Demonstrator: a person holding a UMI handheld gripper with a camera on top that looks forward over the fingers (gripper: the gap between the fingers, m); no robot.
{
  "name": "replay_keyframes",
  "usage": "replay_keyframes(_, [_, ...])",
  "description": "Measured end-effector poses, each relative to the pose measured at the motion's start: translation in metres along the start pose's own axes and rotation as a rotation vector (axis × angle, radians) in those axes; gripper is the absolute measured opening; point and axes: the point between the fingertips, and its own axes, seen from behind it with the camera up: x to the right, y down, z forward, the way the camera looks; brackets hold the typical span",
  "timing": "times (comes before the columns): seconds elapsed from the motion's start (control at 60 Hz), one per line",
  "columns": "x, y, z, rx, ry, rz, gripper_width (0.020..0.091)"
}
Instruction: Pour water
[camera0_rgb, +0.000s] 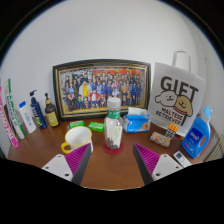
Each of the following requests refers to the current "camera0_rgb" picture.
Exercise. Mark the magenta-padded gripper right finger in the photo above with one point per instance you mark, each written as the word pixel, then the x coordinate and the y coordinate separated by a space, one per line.
pixel 150 160

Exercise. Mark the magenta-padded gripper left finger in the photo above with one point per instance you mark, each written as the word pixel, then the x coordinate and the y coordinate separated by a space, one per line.
pixel 75 160

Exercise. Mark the clear green-labelled drink bottle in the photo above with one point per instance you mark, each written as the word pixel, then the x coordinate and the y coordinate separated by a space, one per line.
pixel 113 130

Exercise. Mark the white remote control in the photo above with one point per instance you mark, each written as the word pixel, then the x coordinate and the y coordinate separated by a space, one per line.
pixel 182 159

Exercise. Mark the green soap pack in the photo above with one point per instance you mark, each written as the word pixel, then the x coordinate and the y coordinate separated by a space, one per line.
pixel 77 124
pixel 96 126

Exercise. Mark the orange puzzle cube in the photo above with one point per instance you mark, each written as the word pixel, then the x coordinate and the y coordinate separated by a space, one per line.
pixel 172 128

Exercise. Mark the brown pump bottle yellow label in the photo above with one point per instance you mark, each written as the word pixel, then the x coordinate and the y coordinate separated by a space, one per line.
pixel 52 115

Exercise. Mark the blue detergent bottle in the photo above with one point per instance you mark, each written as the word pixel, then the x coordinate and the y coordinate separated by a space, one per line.
pixel 195 136

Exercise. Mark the dark blue pump bottle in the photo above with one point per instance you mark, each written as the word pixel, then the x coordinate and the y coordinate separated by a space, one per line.
pixel 38 113

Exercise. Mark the white bottle with blue cap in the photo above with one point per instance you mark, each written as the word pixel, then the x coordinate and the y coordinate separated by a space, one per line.
pixel 28 120

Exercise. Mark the white printed paper bag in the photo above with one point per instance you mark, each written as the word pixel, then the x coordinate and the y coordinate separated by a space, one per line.
pixel 175 96

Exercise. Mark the white radiator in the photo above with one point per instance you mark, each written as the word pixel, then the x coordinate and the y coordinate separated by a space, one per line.
pixel 218 146

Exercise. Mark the tall pink box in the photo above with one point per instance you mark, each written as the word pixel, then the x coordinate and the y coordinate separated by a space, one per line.
pixel 8 126

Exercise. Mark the tall white green box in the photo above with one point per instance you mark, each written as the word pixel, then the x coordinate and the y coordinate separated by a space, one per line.
pixel 15 113

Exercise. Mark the framed group photo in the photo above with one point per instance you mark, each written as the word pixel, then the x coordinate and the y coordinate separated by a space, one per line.
pixel 100 86

